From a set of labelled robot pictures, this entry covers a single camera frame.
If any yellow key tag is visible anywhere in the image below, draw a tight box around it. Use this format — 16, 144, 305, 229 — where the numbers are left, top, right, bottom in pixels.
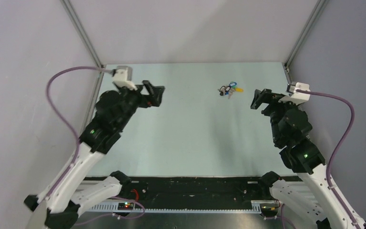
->
235, 88, 244, 93

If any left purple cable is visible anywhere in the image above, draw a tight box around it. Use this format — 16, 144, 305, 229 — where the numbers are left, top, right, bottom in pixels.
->
44, 66, 146, 227

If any white slotted cable duct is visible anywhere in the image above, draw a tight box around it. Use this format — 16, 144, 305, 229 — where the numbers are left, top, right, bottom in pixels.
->
87, 200, 278, 214

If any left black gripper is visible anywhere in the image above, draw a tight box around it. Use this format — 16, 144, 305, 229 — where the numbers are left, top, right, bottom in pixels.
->
115, 80, 164, 130

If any right aluminium frame post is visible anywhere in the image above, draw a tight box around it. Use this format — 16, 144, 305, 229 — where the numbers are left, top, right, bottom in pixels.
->
284, 0, 330, 73

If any left aluminium frame post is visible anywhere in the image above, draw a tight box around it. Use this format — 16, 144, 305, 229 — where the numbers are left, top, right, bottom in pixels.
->
60, 0, 105, 72

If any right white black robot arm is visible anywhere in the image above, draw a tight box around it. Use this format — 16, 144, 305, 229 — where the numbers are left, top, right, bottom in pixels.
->
251, 86, 366, 229

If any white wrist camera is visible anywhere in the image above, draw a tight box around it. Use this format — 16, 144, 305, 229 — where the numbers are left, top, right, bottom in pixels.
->
279, 82, 310, 105
111, 66, 137, 91

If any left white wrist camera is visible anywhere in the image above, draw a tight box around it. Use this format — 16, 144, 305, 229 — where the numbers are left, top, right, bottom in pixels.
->
111, 66, 137, 91

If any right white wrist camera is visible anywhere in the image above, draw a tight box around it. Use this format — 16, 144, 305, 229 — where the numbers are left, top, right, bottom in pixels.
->
279, 82, 310, 105

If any aluminium frame post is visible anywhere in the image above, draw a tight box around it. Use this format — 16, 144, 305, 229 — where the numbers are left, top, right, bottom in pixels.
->
284, 0, 330, 73
60, 0, 105, 72

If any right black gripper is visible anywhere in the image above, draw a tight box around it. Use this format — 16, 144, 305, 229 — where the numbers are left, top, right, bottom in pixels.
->
250, 88, 300, 144

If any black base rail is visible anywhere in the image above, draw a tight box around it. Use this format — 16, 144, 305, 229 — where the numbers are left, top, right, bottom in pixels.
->
118, 177, 273, 209

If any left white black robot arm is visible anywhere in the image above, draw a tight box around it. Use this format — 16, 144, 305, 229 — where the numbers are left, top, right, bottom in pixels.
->
24, 80, 165, 229

